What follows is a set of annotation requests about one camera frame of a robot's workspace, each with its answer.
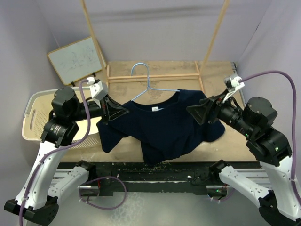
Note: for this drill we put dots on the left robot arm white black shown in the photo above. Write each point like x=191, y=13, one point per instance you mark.
x=68, y=126

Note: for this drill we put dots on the small whiteboard wooden frame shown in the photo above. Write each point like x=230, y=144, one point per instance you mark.
x=75, y=61

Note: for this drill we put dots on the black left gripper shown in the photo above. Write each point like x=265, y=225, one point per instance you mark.
x=111, y=110

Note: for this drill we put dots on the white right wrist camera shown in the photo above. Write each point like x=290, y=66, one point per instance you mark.
x=233, y=84

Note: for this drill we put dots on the wooden clothes rack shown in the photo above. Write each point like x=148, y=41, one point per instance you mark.
x=168, y=77

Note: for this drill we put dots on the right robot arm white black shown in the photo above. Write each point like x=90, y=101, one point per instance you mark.
x=280, y=205

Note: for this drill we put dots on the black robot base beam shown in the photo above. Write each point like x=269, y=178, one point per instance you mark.
x=169, y=177

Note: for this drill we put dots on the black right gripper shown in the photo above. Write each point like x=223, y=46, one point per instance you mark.
x=199, y=111

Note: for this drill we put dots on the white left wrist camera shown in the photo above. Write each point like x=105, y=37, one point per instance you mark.
x=98, y=89

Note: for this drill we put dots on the light blue wire hanger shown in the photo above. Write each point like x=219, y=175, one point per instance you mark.
x=148, y=84

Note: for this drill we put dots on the navy blue t shirt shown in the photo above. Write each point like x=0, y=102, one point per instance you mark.
x=166, y=130

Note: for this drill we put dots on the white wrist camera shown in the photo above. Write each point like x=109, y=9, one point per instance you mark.
x=233, y=84
x=98, y=89

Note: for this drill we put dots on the cream plastic laundry basket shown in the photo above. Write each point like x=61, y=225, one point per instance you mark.
x=36, y=116

